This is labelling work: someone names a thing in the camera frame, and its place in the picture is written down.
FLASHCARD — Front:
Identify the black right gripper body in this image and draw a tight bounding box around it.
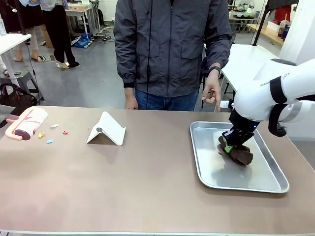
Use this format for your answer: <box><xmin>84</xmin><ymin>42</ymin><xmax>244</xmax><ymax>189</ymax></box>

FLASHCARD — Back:
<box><xmin>228</xmin><ymin>109</ymin><xmax>258</xmax><ymax>139</ymax></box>

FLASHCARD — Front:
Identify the brown cloth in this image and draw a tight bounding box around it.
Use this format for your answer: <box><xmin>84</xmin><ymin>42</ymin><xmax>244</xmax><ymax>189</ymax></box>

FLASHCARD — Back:
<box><xmin>218</xmin><ymin>136</ymin><xmax>254</xmax><ymax>167</ymax></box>

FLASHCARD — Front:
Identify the pink lint roller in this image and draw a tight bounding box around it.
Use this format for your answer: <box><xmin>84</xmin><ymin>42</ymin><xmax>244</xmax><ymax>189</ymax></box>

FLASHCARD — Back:
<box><xmin>4</xmin><ymin>107</ymin><xmax>49</xmax><ymax>142</ymax></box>

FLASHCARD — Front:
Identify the person's right forearm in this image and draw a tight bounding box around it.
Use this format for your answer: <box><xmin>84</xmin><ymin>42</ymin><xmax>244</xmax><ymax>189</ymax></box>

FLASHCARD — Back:
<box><xmin>114</xmin><ymin>39</ymin><xmax>137</xmax><ymax>89</ymax></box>

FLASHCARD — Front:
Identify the person's left forearm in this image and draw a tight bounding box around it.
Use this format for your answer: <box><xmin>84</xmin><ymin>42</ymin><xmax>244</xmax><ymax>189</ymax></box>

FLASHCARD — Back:
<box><xmin>205</xmin><ymin>36</ymin><xmax>233</xmax><ymax>72</ymax></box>

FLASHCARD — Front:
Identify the person's left hand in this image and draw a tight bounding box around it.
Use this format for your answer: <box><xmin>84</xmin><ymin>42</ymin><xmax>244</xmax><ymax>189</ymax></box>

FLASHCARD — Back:
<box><xmin>201</xmin><ymin>71</ymin><xmax>222</xmax><ymax>113</ymax></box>

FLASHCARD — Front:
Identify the person's right hand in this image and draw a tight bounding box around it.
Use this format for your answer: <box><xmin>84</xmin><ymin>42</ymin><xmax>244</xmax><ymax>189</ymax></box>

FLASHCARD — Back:
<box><xmin>124</xmin><ymin>87</ymin><xmax>139</xmax><ymax>110</ymax></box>

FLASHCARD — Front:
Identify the silver metal tray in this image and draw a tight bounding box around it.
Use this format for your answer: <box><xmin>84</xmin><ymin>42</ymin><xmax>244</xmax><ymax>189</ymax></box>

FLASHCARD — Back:
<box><xmin>189</xmin><ymin>120</ymin><xmax>290</xmax><ymax>194</ymax></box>

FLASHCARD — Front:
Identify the light wooden table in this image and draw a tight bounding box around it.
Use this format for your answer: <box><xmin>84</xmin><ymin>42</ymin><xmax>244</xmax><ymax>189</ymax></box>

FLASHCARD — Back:
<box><xmin>246</xmin><ymin>23</ymin><xmax>286</xmax><ymax>47</ymax></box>

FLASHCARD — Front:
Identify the black slanted pole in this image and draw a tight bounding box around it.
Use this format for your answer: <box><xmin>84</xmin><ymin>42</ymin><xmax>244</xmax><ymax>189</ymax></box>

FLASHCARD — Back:
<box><xmin>252</xmin><ymin>0</ymin><xmax>271</xmax><ymax>47</ymax></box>

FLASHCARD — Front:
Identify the drink cup with straw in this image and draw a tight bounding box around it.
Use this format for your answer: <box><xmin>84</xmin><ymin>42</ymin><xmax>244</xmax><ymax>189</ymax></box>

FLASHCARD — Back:
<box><xmin>278</xmin><ymin>14</ymin><xmax>292</xmax><ymax>40</ymax></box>

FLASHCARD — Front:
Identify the person in grey jacket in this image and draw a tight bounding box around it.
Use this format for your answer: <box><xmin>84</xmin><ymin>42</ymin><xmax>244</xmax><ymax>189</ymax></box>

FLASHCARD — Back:
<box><xmin>113</xmin><ymin>0</ymin><xmax>233</xmax><ymax>111</ymax></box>

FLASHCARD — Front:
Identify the white folding phone stand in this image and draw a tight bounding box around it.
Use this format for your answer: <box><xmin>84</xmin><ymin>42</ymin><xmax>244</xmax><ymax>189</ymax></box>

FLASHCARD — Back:
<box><xmin>86</xmin><ymin>111</ymin><xmax>126</xmax><ymax>147</ymax></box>

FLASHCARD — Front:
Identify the blue plastic bag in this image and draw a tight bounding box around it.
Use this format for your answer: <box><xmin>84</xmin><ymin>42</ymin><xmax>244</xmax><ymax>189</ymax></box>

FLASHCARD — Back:
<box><xmin>71</xmin><ymin>33</ymin><xmax>94</xmax><ymax>49</ymax></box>

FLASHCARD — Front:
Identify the wooden workbench with metal legs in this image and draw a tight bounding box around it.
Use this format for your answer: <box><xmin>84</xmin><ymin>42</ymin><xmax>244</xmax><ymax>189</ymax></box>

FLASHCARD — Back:
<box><xmin>65</xmin><ymin>6</ymin><xmax>101</xmax><ymax>35</ymax></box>

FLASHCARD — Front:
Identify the bystander in black trousers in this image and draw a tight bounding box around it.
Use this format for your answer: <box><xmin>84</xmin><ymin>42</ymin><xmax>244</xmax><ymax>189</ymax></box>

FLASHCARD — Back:
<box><xmin>40</xmin><ymin>0</ymin><xmax>81</xmax><ymax>70</ymax></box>

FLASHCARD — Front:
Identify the grey metal stool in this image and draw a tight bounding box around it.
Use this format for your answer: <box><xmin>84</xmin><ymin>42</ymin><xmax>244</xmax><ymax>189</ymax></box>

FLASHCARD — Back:
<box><xmin>0</xmin><ymin>70</ymin><xmax>45</xmax><ymax>101</ymax></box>

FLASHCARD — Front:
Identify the dark brown handbag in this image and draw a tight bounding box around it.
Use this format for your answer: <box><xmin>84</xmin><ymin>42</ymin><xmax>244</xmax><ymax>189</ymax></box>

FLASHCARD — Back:
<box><xmin>0</xmin><ymin>83</ymin><xmax>38</xmax><ymax>116</ymax></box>

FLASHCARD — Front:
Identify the bystander in black skirt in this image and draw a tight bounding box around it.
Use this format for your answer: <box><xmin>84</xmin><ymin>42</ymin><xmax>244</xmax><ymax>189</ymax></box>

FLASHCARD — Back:
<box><xmin>12</xmin><ymin>0</ymin><xmax>47</xmax><ymax>62</ymax></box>

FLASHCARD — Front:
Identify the white side table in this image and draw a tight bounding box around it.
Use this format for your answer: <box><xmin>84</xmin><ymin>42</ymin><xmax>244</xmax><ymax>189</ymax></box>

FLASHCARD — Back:
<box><xmin>0</xmin><ymin>33</ymin><xmax>32</xmax><ymax>77</ymax></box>

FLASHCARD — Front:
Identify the white metal-frame table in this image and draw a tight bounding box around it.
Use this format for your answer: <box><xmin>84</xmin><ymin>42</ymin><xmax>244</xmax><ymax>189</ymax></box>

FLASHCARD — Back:
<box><xmin>220</xmin><ymin>44</ymin><xmax>284</xmax><ymax>109</ymax></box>

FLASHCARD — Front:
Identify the black cable on jacket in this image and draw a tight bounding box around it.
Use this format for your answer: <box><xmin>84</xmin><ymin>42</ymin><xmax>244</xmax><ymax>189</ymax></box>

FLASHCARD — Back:
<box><xmin>146</xmin><ymin>0</ymin><xmax>153</xmax><ymax>109</ymax></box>

